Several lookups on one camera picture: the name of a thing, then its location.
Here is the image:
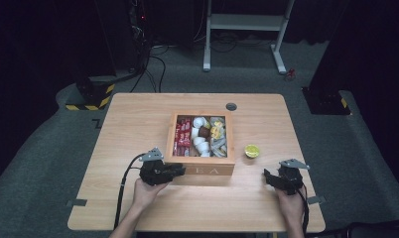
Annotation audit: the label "wooden tea box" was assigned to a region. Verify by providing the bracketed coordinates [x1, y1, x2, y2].
[164, 111, 236, 186]

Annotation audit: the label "small cup with yellow lid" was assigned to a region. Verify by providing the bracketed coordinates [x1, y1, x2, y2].
[243, 144, 261, 160]

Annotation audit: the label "pile of yellow packets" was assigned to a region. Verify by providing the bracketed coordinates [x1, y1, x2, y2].
[209, 119, 225, 140]

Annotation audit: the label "person's left hand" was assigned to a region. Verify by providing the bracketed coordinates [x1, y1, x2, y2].
[131, 178, 171, 210]

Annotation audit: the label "black yellow striped stand base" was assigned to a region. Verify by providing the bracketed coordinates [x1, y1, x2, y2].
[65, 76, 117, 112]

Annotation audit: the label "black floor cables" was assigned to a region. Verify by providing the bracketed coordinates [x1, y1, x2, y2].
[129, 43, 169, 94]

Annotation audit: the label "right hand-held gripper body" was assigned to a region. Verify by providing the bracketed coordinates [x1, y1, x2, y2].
[276, 158, 311, 196]

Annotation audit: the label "pile of grey sachets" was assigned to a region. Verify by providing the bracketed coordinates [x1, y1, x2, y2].
[209, 137, 228, 158]

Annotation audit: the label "white metal stand frame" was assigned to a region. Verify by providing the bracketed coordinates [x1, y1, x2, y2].
[201, 0, 296, 75]

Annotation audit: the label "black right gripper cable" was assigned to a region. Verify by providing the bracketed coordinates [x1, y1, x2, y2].
[297, 184, 311, 235]

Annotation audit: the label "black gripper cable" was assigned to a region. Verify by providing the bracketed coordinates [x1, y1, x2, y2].
[297, 184, 311, 235]
[113, 153, 147, 230]

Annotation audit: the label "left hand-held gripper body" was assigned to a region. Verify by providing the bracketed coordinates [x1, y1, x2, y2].
[139, 147, 172, 186]

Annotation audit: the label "person's right hand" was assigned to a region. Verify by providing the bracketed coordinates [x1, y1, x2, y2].
[275, 187, 306, 226]

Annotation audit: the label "pile of red packets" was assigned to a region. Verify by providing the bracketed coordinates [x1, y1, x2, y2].
[173, 118, 193, 157]

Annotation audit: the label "pile of white creamer cups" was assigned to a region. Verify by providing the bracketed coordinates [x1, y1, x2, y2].
[191, 116, 211, 158]

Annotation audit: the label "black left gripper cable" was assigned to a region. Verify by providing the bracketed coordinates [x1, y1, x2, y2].
[113, 153, 147, 230]

